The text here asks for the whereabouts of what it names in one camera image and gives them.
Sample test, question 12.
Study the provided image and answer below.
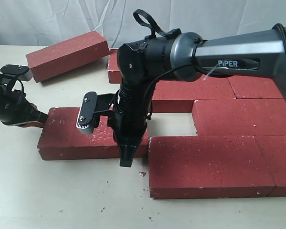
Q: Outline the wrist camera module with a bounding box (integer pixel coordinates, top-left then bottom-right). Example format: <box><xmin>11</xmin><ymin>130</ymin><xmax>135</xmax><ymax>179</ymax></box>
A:
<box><xmin>76</xmin><ymin>92</ymin><xmax>98</xmax><ymax>135</ymax></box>
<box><xmin>0</xmin><ymin>64</ymin><xmax>33</xmax><ymax>82</ymax></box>

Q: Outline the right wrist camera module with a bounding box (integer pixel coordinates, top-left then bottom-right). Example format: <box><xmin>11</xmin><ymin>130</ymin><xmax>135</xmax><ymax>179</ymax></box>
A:
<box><xmin>76</xmin><ymin>92</ymin><xmax>98</xmax><ymax>135</ymax></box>

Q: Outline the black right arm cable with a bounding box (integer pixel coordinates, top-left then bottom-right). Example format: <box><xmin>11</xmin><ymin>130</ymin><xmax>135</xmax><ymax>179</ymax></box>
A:
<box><xmin>133</xmin><ymin>9</ymin><xmax>198</xmax><ymax>120</ymax></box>

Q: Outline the white fabric backdrop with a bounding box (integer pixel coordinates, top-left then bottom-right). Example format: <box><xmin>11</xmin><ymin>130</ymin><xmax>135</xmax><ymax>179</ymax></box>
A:
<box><xmin>0</xmin><ymin>0</ymin><xmax>286</xmax><ymax>47</ymax></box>

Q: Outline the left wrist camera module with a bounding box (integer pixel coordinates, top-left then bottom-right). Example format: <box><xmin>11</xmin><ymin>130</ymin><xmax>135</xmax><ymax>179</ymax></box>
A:
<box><xmin>0</xmin><ymin>64</ymin><xmax>33</xmax><ymax>82</ymax></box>

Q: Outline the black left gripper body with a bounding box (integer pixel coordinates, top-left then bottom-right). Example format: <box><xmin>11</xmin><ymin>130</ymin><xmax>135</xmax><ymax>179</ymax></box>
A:
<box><xmin>0</xmin><ymin>84</ymin><xmax>38</xmax><ymax>128</ymax></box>

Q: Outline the red brick front large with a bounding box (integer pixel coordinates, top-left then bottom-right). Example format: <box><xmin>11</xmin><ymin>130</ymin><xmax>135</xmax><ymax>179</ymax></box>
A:
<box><xmin>148</xmin><ymin>136</ymin><xmax>276</xmax><ymax>199</ymax></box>

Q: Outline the small red brick top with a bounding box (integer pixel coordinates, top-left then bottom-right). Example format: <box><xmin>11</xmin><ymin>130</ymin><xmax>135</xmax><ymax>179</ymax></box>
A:
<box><xmin>26</xmin><ymin>31</ymin><xmax>110</xmax><ymax>83</ymax></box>

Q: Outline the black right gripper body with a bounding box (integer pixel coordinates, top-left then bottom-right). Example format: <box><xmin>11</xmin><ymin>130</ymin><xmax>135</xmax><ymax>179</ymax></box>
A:
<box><xmin>111</xmin><ymin>81</ymin><xmax>155</xmax><ymax>153</ymax></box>

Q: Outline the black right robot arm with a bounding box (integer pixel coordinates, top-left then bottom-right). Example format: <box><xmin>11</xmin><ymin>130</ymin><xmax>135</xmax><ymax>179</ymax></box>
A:
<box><xmin>108</xmin><ymin>23</ymin><xmax>286</xmax><ymax>167</ymax></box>

